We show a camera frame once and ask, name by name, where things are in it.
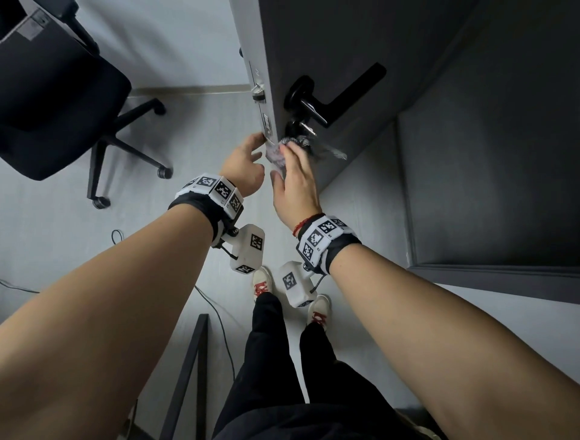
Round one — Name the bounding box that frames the black white marker wristband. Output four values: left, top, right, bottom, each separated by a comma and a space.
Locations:
168, 173, 245, 241
297, 215, 362, 275

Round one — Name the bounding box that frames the red string bracelet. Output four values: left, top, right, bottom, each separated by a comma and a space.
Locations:
292, 213, 325, 239

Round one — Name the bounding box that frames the black clothing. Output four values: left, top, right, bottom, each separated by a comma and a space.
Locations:
213, 292, 450, 440

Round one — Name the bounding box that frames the black laptop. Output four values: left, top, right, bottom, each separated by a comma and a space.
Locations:
0, 7, 98, 91

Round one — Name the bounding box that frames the black office chair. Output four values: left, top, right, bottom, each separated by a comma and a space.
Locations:
0, 0, 174, 210

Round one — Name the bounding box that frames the steel latch plate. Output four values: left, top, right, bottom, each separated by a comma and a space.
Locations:
246, 59, 275, 139

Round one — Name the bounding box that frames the grey door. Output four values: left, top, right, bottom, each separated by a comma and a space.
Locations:
228, 0, 479, 191

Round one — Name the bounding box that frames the grey cleaning cloth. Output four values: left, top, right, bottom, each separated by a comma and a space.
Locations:
265, 135, 347, 180

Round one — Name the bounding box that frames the black door handle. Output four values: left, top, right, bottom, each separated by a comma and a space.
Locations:
283, 62, 387, 130

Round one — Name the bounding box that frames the person's left hand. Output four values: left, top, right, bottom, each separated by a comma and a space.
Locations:
219, 132, 268, 198

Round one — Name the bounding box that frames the person's right forearm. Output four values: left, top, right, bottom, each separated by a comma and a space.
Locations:
328, 244, 580, 440

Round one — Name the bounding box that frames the thin black adapter cable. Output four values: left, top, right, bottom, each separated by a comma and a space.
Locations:
0, 228, 124, 296

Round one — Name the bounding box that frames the person's right hand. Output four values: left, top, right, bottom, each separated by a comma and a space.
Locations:
270, 141, 323, 232

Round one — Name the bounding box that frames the person's left forearm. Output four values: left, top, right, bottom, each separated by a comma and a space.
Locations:
0, 204, 214, 440

